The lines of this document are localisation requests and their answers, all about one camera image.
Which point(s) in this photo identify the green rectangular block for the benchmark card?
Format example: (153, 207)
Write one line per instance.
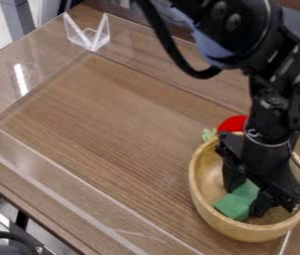
(234, 205)

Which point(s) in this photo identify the black equipment at bottom left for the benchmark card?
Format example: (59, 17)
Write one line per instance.
(17, 241)

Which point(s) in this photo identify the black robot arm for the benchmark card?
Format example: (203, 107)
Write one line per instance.
(240, 35)

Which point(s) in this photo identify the clear acrylic enclosure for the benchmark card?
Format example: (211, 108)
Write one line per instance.
(99, 130)

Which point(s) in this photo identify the light wooden bowl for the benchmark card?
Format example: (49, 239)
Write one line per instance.
(207, 190)

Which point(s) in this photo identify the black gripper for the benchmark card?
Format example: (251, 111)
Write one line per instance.
(263, 164)

